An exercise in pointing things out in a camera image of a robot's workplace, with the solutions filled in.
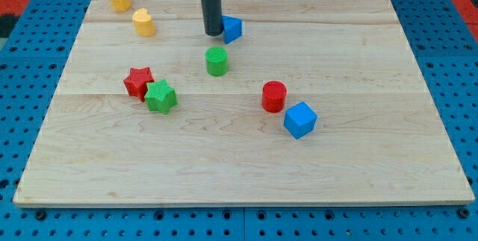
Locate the light wooden board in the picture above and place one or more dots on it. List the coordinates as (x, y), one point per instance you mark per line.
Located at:
(378, 139)

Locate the red star block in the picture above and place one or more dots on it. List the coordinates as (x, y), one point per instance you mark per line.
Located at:
(136, 82)

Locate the blue triangular prism block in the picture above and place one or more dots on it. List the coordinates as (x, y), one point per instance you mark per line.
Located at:
(232, 28)

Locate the green cylinder block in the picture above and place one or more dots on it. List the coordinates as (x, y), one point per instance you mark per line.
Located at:
(216, 59)

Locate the yellow heart block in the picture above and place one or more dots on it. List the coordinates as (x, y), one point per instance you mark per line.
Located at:
(143, 23)

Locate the blue cube block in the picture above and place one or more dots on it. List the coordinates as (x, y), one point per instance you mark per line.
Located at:
(300, 120)

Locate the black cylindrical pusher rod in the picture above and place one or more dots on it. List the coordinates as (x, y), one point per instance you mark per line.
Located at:
(212, 17)

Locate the red cylinder block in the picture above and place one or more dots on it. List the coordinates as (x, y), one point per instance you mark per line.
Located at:
(273, 96)

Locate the green star block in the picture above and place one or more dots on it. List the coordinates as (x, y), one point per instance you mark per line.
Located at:
(160, 96)

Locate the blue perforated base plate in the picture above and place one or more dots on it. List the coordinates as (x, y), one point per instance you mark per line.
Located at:
(35, 54)

